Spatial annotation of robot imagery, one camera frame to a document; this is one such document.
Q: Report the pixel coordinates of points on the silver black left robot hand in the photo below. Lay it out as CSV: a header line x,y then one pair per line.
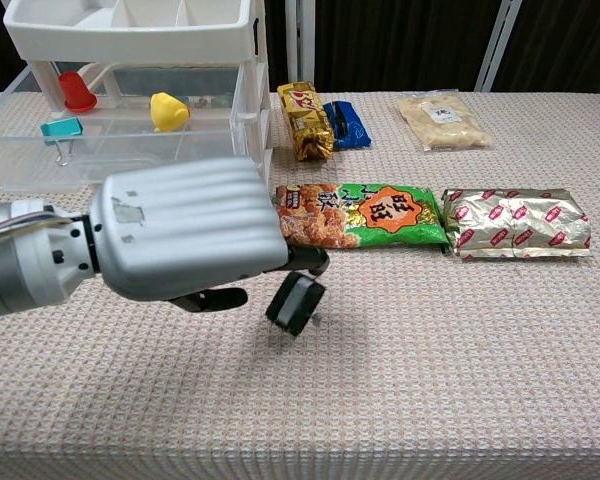
x,y
190,225

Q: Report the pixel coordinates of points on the clear plastic drawer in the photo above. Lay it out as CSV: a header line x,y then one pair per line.
x,y
115,145

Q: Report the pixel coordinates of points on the black grey small gadget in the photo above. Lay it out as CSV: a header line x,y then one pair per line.
x,y
295,305

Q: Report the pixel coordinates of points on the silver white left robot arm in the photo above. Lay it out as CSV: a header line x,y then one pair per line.
x,y
20,260

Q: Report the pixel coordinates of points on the teal binder clip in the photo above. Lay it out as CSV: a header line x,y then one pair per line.
x,y
62,127

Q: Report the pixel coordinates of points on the white plastic drawer organizer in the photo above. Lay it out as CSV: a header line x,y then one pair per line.
x,y
130,40

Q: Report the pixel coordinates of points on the yellow rubber toy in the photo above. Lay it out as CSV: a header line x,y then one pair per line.
x,y
167,112

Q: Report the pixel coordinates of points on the gold snack bar package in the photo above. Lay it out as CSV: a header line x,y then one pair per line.
x,y
305,120

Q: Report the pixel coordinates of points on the red plastic cup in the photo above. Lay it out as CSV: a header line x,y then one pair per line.
x,y
76,92

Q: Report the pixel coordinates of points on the blue snack bar package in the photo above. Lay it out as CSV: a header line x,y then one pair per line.
x,y
350,127

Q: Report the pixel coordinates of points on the green orange snack bag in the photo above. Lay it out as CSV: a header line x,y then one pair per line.
x,y
380,215

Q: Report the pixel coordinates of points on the beige woven tablecloth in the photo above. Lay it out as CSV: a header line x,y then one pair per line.
x,y
380,375

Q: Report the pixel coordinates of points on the black curtain panel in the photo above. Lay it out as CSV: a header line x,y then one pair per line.
x,y
565,45
395,45

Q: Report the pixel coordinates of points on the clear bag of pale snacks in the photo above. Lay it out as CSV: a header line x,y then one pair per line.
x,y
445,122

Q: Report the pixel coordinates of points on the silver foil bag red print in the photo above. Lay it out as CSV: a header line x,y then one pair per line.
x,y
520,222

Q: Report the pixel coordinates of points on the white metal frame post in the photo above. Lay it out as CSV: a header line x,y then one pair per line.
x,y
300,45
497,45

